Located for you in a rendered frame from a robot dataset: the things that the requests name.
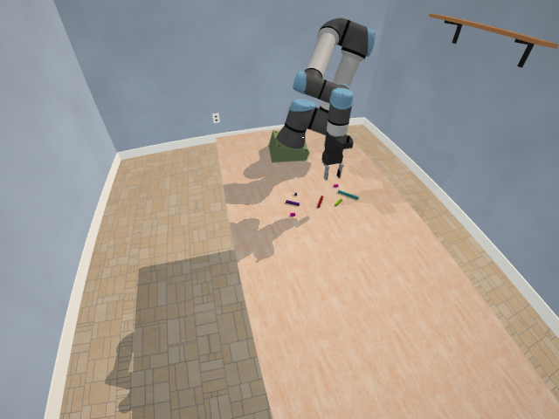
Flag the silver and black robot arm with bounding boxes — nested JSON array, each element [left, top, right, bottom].
[[277, 18, 376, 148]]

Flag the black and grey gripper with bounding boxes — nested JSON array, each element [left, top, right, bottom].
[[321, 122, 353, 181]]

